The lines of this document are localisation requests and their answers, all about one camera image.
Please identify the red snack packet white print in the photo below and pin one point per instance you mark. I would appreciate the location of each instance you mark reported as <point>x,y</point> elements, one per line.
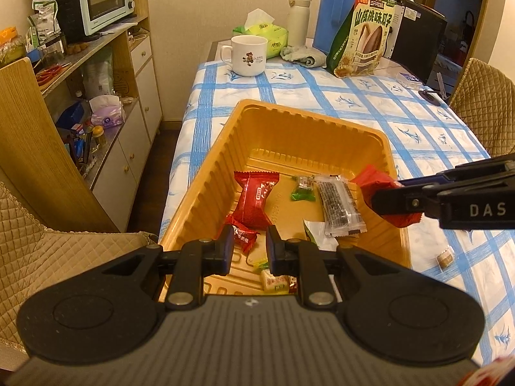
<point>255,199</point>

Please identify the red white patterned clothing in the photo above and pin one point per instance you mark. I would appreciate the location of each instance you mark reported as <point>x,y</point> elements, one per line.
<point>491,372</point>

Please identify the quilted tan chair cushion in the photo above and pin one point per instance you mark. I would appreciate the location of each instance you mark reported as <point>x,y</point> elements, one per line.
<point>48,249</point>

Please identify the large red snack packet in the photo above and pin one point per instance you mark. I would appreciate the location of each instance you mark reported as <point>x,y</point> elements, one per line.
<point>372,177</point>

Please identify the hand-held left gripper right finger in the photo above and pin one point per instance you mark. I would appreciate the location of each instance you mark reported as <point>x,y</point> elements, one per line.
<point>274,251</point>

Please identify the mint green toaster oven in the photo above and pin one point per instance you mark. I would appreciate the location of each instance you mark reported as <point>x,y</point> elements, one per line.
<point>104,0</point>

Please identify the green brown candy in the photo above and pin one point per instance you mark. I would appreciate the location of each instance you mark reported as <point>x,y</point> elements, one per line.
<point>303,189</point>

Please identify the wooden board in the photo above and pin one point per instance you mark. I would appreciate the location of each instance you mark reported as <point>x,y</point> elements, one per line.
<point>36,136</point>

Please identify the clear wrapped brown cube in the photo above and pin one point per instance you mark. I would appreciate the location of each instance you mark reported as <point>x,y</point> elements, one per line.
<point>445,258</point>

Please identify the white cartoon mug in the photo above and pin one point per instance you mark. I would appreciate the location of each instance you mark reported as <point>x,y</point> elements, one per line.
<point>247,54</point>

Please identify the quilted tan chair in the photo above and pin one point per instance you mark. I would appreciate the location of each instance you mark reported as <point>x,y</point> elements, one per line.
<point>483,96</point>

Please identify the silver foil snack packet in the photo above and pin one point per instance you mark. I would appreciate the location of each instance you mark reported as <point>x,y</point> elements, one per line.
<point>320,235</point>

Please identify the green sunflower seed bag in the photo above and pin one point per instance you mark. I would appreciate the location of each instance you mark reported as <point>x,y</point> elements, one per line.
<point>362,36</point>

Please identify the small blue white wrapper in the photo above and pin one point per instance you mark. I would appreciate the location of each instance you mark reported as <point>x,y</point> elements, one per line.
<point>411,77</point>

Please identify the blue box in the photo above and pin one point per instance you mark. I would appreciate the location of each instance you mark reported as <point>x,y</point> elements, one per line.
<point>71,115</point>

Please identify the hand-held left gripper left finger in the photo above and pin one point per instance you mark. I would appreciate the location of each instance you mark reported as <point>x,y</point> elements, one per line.
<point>225,251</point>

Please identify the green white packets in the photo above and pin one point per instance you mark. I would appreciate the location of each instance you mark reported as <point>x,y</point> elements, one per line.
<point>42,22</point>

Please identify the black white carton box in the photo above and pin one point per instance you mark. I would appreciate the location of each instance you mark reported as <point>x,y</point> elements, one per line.
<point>420,36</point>

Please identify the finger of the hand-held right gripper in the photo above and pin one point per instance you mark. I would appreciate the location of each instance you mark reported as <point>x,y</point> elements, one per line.
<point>402,201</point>
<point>474,177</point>

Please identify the white phone stand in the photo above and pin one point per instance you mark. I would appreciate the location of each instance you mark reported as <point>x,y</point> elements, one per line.
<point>441,85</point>

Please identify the green tissue pack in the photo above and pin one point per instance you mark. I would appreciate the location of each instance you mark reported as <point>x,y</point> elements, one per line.
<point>265,32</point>

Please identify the white plastic bag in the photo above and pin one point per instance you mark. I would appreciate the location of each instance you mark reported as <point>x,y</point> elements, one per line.
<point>97,75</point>

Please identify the white thermos bottle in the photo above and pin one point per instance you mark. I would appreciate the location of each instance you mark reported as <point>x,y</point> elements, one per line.
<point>299,20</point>

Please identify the blue thermos jug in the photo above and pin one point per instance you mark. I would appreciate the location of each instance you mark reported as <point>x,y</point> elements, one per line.
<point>336,8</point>

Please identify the wooden cabinet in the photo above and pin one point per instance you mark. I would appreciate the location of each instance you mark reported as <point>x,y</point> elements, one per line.
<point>141,88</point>

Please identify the orange plastic tray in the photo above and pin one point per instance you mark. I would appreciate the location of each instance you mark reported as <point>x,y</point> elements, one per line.
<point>289,136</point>

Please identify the black round disc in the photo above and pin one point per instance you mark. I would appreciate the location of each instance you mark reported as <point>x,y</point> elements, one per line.
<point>429,97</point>

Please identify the grey cloth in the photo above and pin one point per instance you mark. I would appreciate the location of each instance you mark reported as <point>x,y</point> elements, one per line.
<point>303,55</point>

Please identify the yellow green snack packet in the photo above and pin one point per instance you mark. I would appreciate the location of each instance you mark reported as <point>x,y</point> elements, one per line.
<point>275,281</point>

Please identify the small red candy packet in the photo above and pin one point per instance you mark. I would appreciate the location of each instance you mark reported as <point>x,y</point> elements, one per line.
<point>243,237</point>

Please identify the purple tissue pack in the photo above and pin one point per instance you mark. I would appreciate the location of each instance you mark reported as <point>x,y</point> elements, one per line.
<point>106,111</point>

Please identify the black sesame bar clear wrapper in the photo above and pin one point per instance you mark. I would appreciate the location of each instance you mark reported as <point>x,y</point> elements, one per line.
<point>338,205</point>

